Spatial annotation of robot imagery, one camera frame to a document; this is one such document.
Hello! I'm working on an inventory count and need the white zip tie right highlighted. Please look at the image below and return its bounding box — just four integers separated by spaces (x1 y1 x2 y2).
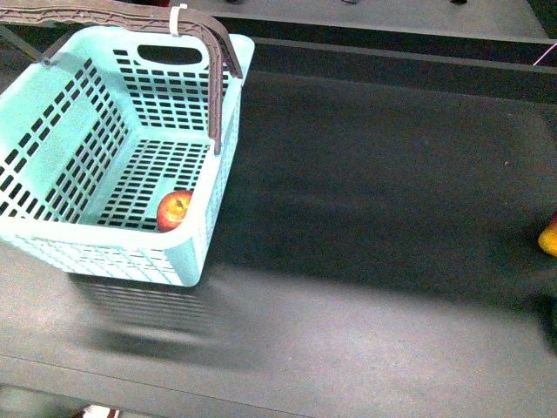
169 3 188 37

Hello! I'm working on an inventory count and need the yellow red fruit edge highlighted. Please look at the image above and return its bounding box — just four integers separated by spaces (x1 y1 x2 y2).
538 212 557 257

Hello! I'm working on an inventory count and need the light teal plastic basket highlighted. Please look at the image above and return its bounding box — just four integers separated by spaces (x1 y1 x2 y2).
1 26 244 287

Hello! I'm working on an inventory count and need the red yellow apple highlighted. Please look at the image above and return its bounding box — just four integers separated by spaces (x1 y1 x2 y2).
156 190 192 233

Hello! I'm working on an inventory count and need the brown basket handle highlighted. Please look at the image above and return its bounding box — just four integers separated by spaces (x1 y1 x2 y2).
1 0 243 155

